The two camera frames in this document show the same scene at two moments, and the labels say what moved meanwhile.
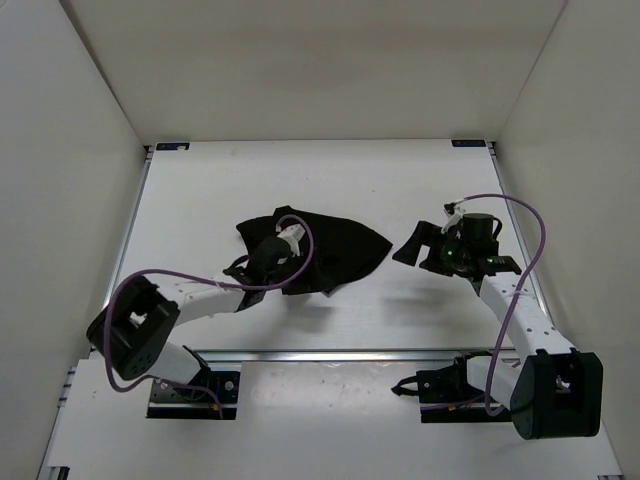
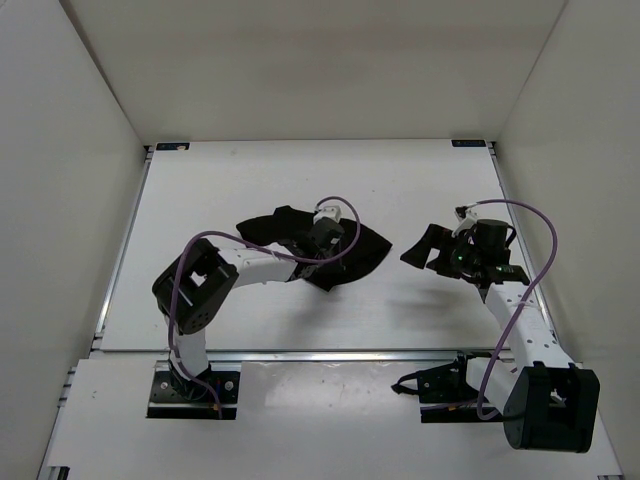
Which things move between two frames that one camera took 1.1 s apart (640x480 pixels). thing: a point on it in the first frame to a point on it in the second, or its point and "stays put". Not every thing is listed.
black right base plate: [445, 395] stays put
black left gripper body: [276, 272] to [326, 254]
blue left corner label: [173, 146] stays put
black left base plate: [168, 401] stays put
